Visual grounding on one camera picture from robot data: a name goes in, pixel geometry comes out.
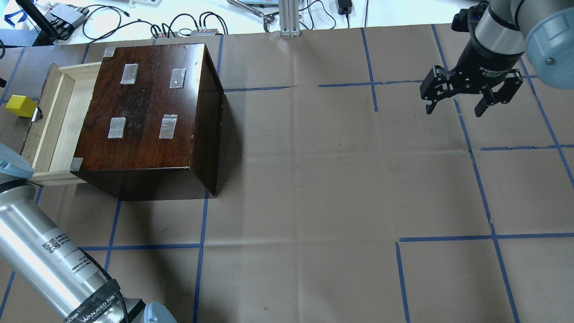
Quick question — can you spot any black power adapter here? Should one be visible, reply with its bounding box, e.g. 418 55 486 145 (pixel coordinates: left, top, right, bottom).
336 0 353 16

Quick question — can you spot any brown paper table cover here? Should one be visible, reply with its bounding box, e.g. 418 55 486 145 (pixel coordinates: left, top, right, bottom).
0 23 574 323

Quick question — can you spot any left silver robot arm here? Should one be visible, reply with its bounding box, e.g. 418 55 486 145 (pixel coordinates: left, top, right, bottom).
0 145 175 323

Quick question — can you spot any light wooden drawer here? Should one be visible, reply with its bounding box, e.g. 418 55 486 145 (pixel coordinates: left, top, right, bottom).
21 62 101 187

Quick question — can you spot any dark wooden drawer box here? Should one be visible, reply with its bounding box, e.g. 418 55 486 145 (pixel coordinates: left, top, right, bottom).
70 43 224 201

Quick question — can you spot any aluminium frame post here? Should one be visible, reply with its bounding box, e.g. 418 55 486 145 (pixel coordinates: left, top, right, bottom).
278 0 300 37

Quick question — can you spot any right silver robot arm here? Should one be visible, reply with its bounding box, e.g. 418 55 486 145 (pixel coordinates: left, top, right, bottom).
420 0 574 117

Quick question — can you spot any yellow block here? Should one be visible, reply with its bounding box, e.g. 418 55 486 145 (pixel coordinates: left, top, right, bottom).
5 95 38 118

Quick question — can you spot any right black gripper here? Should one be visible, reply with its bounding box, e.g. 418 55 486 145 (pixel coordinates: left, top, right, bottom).
420 43 523 118

